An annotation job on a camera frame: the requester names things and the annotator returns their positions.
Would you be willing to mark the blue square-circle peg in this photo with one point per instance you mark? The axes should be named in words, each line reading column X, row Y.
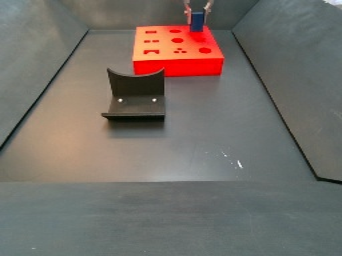
column 197, row 22

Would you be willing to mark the black curved holder stand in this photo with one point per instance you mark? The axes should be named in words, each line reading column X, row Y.
column 138, row 96

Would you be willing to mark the red shape-sorter block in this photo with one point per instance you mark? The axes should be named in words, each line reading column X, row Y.
column 185, row 53

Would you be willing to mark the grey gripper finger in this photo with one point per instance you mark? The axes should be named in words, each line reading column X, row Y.
column 207, row 7
column 187, row 10

